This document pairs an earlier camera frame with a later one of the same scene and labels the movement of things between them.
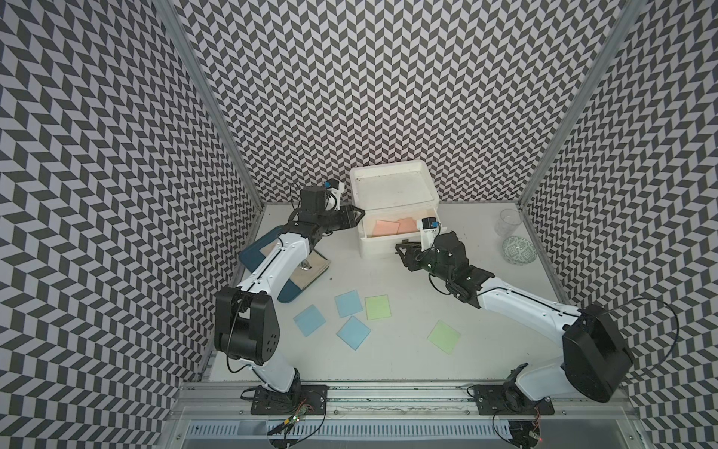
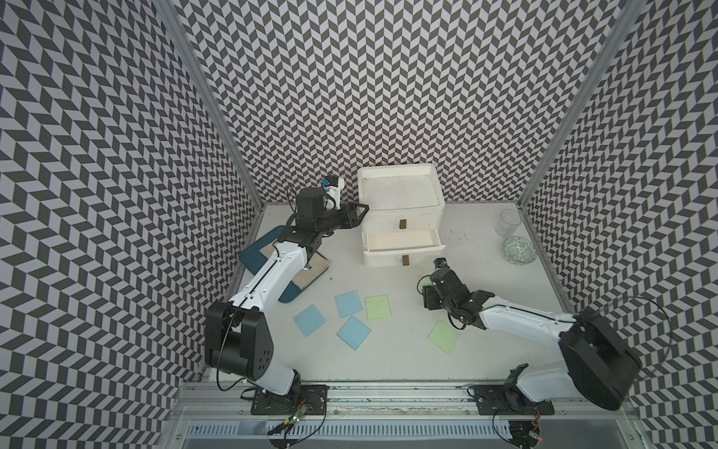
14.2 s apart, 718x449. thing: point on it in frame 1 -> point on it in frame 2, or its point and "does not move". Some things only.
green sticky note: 378,307 does not move
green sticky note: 444,337 does not move
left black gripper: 348,214 does not move
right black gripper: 413,252 -> 428,293
